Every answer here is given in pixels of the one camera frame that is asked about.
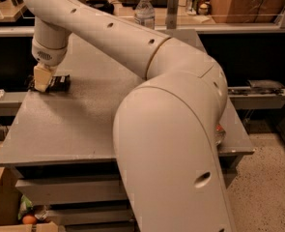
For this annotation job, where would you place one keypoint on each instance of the grey drawer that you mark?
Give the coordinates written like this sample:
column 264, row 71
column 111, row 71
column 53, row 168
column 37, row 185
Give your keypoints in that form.
column 122, row 226
column 90, row 215
column 71, row 189

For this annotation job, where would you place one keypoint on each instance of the black headphones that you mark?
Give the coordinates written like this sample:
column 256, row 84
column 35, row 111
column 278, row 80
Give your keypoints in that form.
column 102, row 5

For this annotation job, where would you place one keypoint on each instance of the small jar on desk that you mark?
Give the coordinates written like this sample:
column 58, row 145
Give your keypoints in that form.
column 203, row 9

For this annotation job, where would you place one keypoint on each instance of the top grey drawer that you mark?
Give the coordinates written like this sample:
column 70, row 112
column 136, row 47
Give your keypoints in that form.
column 71, row 189

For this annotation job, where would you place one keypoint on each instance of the right metal bracket post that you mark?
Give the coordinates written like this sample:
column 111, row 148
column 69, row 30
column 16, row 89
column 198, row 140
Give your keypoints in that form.
column 172, row 10

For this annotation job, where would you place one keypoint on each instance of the cardboard box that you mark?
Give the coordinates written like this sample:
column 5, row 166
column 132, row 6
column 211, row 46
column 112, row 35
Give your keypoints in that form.
column 246, row 11

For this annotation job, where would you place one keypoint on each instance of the red coke can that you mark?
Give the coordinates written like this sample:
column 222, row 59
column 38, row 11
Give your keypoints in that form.
column 220, row 134

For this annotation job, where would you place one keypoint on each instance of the green snack bag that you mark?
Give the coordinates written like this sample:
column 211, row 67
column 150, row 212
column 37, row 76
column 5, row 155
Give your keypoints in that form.
column 25, row 207

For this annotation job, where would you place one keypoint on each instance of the orange fruit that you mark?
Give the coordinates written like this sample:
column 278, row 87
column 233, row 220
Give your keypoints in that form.
column 29, row 219

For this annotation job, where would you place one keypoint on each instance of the black rxbar chocolate wrapper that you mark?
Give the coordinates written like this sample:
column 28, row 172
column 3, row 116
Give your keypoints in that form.
column 58, row 83

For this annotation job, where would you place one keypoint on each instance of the bottom grey drawer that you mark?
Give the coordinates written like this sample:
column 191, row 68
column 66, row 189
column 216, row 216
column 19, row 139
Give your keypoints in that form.
column 122, row 226

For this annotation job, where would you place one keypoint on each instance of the middle grey drawer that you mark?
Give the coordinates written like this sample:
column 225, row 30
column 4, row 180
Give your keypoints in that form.
column 90, row 215

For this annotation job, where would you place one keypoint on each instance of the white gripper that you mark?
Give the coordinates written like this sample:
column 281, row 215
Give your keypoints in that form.
column 48, row 55

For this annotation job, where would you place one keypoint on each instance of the clear plastic water bottle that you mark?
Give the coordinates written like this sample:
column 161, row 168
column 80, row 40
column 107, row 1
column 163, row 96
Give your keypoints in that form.
column 144, row 14

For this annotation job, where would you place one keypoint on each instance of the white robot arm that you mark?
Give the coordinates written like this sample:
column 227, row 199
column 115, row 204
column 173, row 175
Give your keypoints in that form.
column 164, row 129

